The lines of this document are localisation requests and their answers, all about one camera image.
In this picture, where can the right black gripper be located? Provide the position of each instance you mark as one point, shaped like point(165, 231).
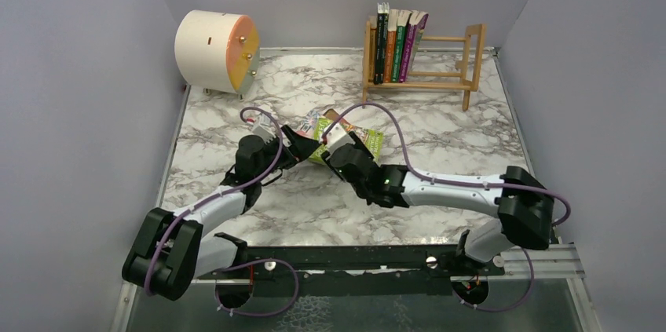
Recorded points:
point(339, 154)

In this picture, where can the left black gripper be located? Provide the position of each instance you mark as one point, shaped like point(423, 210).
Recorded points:
point(287, 140)

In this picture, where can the lime green treehouse book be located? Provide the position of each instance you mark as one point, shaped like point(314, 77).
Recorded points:
point(373, 140)

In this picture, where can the purple treehouse book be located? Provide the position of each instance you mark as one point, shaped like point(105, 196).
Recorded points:
point(414, 31)

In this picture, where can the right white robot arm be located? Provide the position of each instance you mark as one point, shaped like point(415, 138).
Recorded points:
point(520, 208)

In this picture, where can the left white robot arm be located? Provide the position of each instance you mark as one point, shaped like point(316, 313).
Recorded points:
point(174, 247)

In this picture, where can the floral cover book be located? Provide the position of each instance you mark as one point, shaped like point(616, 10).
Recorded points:
point(308, 125)

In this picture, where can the dark cover treehouse book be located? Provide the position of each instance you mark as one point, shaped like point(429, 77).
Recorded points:
point(333, 115)

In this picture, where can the cream round drawer cabinet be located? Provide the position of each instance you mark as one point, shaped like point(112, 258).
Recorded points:
point(218, 51)

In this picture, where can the wooden book rack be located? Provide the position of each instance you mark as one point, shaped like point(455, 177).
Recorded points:
point(464, 77)

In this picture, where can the black book left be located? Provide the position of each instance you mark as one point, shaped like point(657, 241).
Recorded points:
point(379, 8)

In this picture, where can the black book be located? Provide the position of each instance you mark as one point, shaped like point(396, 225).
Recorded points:
point(382, 22)
point(379, 8)

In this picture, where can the black book right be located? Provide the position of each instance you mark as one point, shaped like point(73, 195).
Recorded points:
point(382, 22)

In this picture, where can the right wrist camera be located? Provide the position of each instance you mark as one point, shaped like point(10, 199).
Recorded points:
point(334, 137)

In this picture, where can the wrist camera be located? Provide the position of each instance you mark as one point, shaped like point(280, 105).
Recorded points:
point(334, 137)
point(265, 128)

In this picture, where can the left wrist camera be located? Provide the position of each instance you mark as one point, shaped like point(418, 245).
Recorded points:
point(265, 128)

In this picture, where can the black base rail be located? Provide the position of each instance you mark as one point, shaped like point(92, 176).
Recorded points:
point(339, 271)

